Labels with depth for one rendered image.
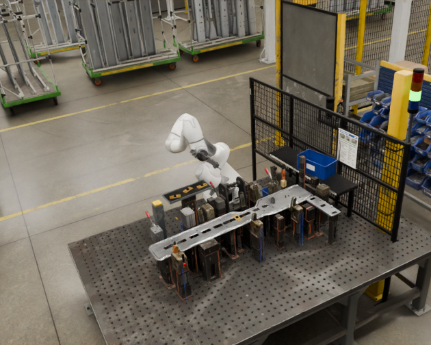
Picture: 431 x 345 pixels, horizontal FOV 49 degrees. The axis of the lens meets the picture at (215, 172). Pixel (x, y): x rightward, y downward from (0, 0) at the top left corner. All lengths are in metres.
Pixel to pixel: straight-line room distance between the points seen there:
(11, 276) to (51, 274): 0.40
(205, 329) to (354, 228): 1.54
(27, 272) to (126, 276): 1.70
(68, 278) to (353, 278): 2.73
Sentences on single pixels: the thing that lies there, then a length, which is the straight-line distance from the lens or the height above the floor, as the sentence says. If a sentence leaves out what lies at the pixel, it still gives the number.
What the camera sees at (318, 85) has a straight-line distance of 5.80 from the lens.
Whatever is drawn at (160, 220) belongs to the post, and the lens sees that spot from 3.66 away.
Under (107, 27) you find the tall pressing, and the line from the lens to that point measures 9.99.
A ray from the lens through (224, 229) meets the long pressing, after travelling 3.51.
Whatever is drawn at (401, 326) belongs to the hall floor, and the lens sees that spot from 4.32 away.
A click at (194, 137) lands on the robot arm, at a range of 3.10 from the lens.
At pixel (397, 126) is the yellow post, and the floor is 1.63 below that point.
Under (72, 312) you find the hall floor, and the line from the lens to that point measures 4.60.
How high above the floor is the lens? 3.10
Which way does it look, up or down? 30 degrees down
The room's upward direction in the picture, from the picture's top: 5 degrees counter-clockwise
